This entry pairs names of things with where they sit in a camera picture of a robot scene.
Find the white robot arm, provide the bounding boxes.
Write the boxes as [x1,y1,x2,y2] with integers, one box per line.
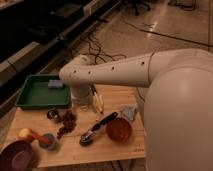
[59,53,153,98]

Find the red bowl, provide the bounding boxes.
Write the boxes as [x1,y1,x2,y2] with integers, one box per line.
[106,117,132,143]

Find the purple bowl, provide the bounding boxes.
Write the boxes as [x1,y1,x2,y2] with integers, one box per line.
[0,141,33,171]

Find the white lidded jar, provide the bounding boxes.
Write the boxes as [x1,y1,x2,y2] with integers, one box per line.
[72,97,91,110]

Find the brown grape bunch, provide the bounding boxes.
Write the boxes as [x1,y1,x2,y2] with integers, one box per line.
[57,111,77,139]

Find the grey blue sponge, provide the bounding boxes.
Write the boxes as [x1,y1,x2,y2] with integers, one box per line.
[48,80,63,89]

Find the small dark metal cup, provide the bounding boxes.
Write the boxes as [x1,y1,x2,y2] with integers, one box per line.
[47,109,61,123]

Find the green plastic tray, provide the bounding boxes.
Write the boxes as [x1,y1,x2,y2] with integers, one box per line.
[15,75,70,110]

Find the black office chair base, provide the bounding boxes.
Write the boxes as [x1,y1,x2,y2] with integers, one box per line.
[117,0,151,16]

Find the dark shelf unit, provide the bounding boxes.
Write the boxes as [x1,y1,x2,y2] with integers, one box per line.
[0,0,118,106]

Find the yellow red toy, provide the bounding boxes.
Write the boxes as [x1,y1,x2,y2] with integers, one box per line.
[18,128,43,141]

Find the black floor cables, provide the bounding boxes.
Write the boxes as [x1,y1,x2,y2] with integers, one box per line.
[58,33,128,66]

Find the black handled pizza cutter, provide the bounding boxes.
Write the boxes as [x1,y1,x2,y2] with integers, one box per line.
[79,112,118,146]

